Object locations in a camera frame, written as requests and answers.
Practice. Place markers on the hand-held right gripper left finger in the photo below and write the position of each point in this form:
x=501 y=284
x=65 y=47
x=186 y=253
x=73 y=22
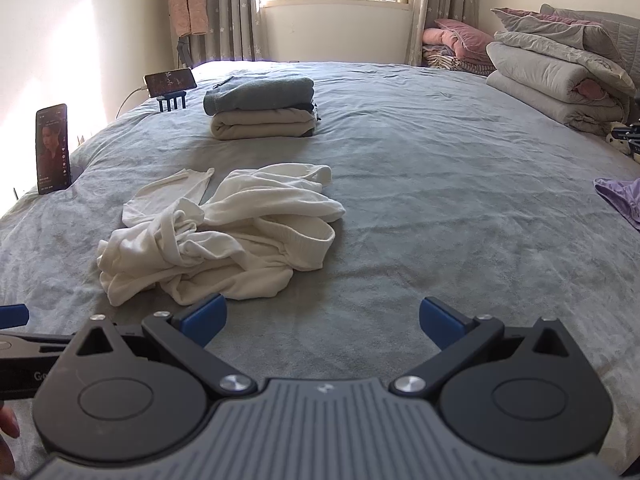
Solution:
x=202 y=320

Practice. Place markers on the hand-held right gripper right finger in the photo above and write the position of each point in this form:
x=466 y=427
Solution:
x=440 y=322

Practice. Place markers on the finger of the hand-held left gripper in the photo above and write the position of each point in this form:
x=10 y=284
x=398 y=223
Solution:
x=12 y=316
x=30 y=344

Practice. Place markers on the white garment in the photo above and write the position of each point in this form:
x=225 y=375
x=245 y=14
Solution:
x=235 y=230

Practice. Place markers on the person's left hand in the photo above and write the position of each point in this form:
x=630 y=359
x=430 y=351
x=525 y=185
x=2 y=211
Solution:
x=7 y=420

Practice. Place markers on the grey bed blanket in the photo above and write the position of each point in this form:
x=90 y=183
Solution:
x=425 y=185

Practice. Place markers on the beige folded garment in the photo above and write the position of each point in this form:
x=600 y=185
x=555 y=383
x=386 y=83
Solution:
x=255 y=125

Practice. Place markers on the blue phone stand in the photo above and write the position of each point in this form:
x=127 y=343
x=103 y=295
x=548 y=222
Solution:
x=172 y=102

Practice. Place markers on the purple garment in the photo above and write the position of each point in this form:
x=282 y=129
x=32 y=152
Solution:
x=622 y=197

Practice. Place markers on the grey-blue folded sweater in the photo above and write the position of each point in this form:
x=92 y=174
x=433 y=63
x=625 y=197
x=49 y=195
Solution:
x=260 y=92

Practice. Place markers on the black folded garment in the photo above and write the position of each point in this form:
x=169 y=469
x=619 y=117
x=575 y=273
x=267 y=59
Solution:
x=310 y=108

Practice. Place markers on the white plush toy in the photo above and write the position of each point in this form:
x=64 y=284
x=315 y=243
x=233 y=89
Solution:
x=614 y=141

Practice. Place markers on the thick folded grey quilt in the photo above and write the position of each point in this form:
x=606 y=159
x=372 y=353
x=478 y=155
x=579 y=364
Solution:
x=540 y=85

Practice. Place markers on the striped folded blanket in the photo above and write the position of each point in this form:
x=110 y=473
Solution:
x=450 y=64

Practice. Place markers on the mauve pillow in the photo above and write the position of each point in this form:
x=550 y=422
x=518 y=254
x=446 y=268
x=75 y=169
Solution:
x=467 y=34

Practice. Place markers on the thin grey quilt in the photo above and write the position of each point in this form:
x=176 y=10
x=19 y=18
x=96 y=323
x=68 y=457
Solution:
x=565 y=55

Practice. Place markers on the grey pillow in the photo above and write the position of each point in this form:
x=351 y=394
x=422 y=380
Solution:
x=545 y=25

